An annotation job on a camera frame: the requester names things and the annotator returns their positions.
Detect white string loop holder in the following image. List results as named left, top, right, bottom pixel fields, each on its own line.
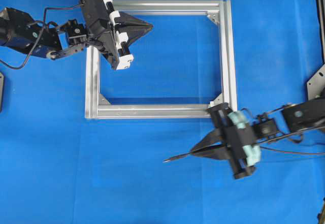
left=208, top=101, right=215, bottom=108

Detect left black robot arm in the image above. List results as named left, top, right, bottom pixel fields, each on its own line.
left=1, top=0, right=153, bottom=70

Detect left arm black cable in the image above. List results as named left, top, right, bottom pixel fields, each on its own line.
left=0, top=2, right=86, bottom=70

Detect black plate left edge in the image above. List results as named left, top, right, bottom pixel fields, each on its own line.
left=0, top=73, right=5, bottom=112

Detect aluminium extrusion frame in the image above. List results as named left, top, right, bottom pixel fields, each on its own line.
left=84, top=0, right=238, bottom=119

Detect black wire with plug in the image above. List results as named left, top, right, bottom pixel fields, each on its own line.
left=162, top=142, right=325, bottom=164

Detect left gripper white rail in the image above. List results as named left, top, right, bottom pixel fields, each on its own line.
left=79, top=0, right=153, bottom=70

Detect black vertical rail top right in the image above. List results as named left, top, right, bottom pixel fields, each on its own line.
left=316, top=0, right=324, bottom=62

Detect right gripper teal pads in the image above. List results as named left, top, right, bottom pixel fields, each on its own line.
left=189, top=103, right=262, bottom=179

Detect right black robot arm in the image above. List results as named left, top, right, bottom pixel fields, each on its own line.
left=189, top=99, right=324, bottom=179

